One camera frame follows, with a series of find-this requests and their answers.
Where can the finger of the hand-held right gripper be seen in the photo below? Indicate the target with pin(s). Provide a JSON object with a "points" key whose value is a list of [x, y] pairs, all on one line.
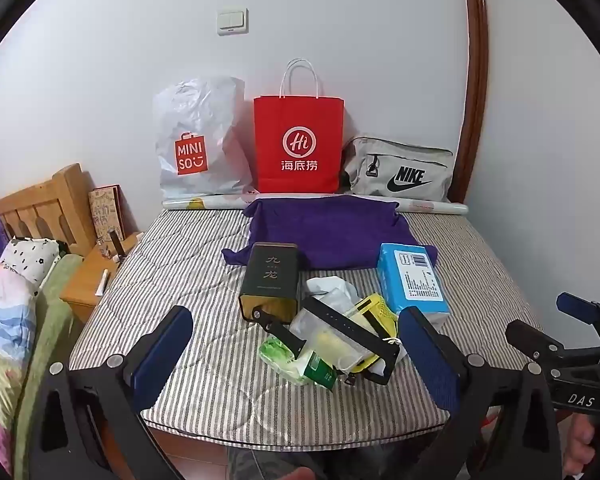
{"points": [[535, 340], [580, 307]]}

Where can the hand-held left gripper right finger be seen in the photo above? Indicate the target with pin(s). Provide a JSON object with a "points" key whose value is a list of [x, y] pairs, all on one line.
{"points": [[430, 360]]}

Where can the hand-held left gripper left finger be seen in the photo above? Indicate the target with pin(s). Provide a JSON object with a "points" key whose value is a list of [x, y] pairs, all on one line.
{"points": [[162, 355]]}

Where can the white tissue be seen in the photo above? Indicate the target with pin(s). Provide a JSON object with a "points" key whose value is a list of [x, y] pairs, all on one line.
{"points": [[332, 290]]}

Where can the person's right hand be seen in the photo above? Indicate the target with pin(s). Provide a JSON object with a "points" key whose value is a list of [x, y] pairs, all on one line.
{"points": [[580, 445]]}

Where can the blue tissue pack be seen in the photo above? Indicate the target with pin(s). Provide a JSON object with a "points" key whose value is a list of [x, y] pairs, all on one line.
{"points": [[412, 280]]}

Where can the small white tube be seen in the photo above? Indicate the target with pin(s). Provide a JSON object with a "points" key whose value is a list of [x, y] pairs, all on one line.
{"points": [[103, 282]]}

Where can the wooden nightstand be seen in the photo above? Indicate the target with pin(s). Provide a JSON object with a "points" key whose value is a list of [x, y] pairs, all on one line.
{"points": [[87, 285]]}

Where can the yellow black pouch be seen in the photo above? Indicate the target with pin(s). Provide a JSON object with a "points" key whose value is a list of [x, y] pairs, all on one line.
{"points": [[325, 330]]}

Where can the green blanket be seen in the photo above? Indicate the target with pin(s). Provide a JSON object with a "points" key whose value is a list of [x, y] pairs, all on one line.
{"points": [[50, 330]]}

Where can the light green plastic bag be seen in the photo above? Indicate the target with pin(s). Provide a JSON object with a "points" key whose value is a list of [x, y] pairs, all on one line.
{"points": [[280, 357]]}

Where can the dark green tin box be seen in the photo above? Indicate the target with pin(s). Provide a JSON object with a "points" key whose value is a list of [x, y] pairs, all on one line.
{"points": [[270, 270]]}

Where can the brown patterned notebook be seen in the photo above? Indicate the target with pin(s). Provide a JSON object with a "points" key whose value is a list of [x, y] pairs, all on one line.
{"points": [[107, 212]]}

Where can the white printed paper roll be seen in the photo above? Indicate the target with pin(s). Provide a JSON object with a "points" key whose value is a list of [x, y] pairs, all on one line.
{"points": [[200, 204]]}

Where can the person's leg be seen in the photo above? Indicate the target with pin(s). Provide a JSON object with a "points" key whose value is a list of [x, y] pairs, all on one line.
{"points": [[275, 465]]}

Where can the purple towel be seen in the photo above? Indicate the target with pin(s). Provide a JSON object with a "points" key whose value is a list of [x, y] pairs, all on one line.
{"points": [[330, 235]]}

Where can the colourful printed blanket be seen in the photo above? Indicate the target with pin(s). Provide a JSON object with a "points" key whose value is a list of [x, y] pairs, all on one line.
{"points": [[2, 340]]}

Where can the black and white floral pillow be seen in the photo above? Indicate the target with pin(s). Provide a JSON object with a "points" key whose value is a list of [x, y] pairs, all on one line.
{"points": [[27, 262]]}

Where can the wooden headboard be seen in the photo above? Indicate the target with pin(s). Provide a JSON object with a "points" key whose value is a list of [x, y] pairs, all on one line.
{"points": [[40, 205]]}

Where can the grey waist bag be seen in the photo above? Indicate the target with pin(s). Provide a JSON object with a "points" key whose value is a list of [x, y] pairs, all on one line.
{"points": [[400, 160]]}

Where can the white plastic shopping bag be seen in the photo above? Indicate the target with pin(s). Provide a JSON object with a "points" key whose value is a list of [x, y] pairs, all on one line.
{"points": [[200, 120]]}

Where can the red paper bag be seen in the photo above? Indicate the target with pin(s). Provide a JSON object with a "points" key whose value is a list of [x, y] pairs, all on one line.
{"points": [[300, 125]]}

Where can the brown wooden door frame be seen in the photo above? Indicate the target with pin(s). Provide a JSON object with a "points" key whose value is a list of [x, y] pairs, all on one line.
{"points": [[475, 85]]}

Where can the white wall light switch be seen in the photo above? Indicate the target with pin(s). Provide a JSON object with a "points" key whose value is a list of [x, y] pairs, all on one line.
{"points": [[232, 21]]}

